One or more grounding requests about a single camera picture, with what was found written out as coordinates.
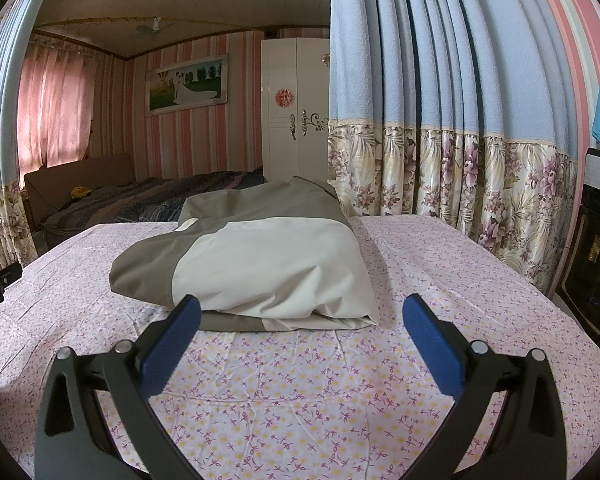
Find brown headboard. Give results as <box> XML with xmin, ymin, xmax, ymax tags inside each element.
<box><xmin>23</xmin><ymin>152</ymin><xmax>136</xmax><ymax>233</ymax></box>

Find pink window curtain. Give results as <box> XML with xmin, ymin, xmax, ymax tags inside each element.
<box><xmin>17</xmin><ymin>35</ymin><xmax>98</xmax><ymax>173</ymax></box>

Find white wardrobe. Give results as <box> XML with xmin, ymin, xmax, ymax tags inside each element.
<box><xmin>260</xmin><ymin>37</ymin><xmax>331</xmax><ymax>183</ymax></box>

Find pink floral bed sheet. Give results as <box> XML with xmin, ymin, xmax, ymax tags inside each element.
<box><xmin>0</xmin><ymin>215</ymin><xmax>600</xmax><ymax>480</ymax></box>

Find white ceiling fan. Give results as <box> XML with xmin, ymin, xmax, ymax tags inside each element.
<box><xmin>135</xmin><ymin>16</ymin><xmax>176</xmax><ymax>36</ymax></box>

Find black water dispenser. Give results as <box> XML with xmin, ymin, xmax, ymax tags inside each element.
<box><xmin>555</xmin><ymin>147</ymin><xmax>600</xmax><ymax>348</ymax></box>

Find bed with dark blanket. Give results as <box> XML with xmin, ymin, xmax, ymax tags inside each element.
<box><xmin>42</xmin><ymin>167</ymin><xmax>266</xmax><ymax>248</ymax></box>

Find wide blue floral curtain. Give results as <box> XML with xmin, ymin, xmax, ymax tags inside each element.
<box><xmin>327</xmin><ymin>0</ymin><xmax>578</xmax><ymax>296</ymax></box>

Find narrow blue floral curtain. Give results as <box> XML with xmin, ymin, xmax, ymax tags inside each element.
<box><xmin>0</xmin><ymin>0</ymin><xmax>66</xmax><ymax>271</ymax></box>

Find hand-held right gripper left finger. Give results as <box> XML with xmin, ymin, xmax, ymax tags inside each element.
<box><xmin>32</xmin><ymin>294</ymin><xmax>203</xmax><ymax>480</ymax></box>

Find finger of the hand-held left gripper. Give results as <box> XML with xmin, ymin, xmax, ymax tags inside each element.
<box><xmin>0</xmin><ymin>261</ymin><xmax>24</xmax><ymax>288</ymax></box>

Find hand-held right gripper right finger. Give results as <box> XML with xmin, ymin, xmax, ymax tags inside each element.
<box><xmin>400</xmin><ymin>293</ymin><xmax>567</xmax><ymax>480</ymax></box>

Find framed wedding picture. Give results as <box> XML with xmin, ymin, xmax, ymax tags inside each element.
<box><xmin>145</xmin><ymin>53</ymin><xmax>229</xmax><ymax>117</ymax></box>

